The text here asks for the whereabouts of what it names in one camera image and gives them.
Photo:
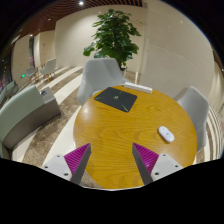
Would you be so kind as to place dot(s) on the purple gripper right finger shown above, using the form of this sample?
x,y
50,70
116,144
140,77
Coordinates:
x,y
153,166

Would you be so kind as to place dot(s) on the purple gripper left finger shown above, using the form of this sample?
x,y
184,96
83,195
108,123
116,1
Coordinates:
x,y
71,166

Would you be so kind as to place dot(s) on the white computer mouse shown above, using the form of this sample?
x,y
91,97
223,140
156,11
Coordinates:
x,y
166,134

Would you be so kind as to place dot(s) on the black mouse pad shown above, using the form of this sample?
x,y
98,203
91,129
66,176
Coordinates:
x,y
116,98

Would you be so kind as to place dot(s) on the round wooden table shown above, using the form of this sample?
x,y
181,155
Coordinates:
x,y
112,132

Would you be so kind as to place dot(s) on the green grey sofa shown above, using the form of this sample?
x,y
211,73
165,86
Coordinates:
x,y
22,114

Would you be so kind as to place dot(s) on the grey chair right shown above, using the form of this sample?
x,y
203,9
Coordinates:
x,y
196,106

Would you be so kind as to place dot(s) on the white keyboard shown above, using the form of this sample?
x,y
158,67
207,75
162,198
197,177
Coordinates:
x,y
138,87

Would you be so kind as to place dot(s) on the grey chair behind table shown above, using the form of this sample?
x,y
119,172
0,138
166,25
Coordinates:
x,y
99,74

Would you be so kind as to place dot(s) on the white background chair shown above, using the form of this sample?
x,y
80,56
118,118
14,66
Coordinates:
x,y
49,68

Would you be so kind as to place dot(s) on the small grey background chair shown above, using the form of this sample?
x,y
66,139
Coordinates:
x,y
31,74

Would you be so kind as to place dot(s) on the large green potted plant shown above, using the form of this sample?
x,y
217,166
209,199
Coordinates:
x,y
112,38

